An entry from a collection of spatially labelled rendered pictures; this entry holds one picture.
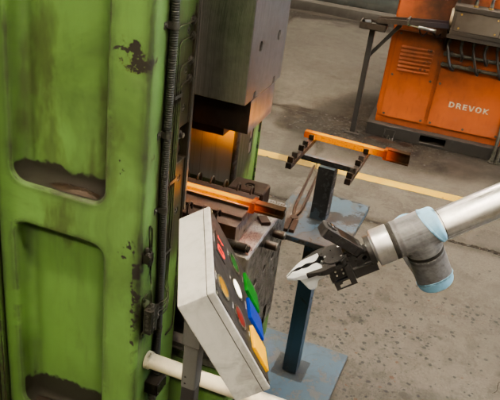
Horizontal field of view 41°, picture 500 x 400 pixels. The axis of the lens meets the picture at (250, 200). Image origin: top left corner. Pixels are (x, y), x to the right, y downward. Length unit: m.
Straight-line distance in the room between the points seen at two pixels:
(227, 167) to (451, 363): 1.51
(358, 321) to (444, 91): 2.61
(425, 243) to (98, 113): 0.83
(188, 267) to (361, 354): 1.84
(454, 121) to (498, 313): 2.21
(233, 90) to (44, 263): 0.73
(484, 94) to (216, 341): 4.33
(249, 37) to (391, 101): 3.89
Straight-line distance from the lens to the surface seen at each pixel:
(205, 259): 1.39
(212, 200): 2.05
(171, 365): 1.96
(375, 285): 3.61
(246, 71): 1.70
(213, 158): 2.29
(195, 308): 1.31
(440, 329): 3.43
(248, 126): 1.80
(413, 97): 5.49
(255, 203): 2.01
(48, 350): 2.18
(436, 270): 1.65
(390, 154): 2.49
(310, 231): 2.42
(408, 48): 5.38
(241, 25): 1.68
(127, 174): 1.63
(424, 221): 1.58
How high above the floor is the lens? 1.96
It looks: 28 degrees down
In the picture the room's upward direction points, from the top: 7 degrees clockwise
